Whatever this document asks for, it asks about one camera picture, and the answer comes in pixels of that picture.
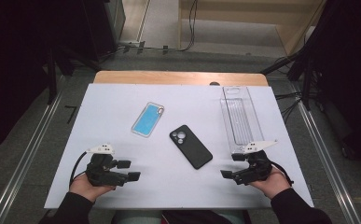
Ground person's right hand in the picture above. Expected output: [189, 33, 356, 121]
[248, 165, 292, 201]

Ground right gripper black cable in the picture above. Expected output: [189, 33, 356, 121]
[269, 161, 295, 188]

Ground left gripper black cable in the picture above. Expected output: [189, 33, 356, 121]
[68, 150, 90, 188]

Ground clear phone case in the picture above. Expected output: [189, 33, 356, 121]
[131, 101, 166, 138]

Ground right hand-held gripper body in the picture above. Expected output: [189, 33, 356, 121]
[234, 139, 279, 187]

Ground wooden table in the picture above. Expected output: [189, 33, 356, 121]
[92, 70, 270, 88]

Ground hanging black cables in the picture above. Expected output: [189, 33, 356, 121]
[181, 0, 200, 52]

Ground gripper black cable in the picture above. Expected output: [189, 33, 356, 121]
[269, 161, 295, 188]
[68, 150, 90, 188]

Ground clear plastic rack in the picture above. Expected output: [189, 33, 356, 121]
[219, 86, 266, 155]

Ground white table board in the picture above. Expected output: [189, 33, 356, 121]
[43, 82, 314, 210]

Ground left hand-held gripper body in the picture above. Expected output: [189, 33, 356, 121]
[85, 143, 130, 188]

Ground black floor cables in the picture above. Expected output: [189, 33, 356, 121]
[274, 90, 304, 124]

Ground person's left hand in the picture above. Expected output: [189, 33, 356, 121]
[68, 172, 117, 203]

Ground black phone case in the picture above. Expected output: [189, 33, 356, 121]
[169, 124, 214, 171]

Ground black cabinet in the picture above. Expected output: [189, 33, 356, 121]
[81, 0, 127, 62]

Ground light wooden shelf unit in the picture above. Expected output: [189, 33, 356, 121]
[177, 0, 327, 58]

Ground metal floor rail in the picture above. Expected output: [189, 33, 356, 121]
[293, 92, 361, 224]
[0, 74, 68, 224]

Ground black metal stand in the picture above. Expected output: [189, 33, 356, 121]
[44, 46, 76, 105]
[259, 46, 313, 112]

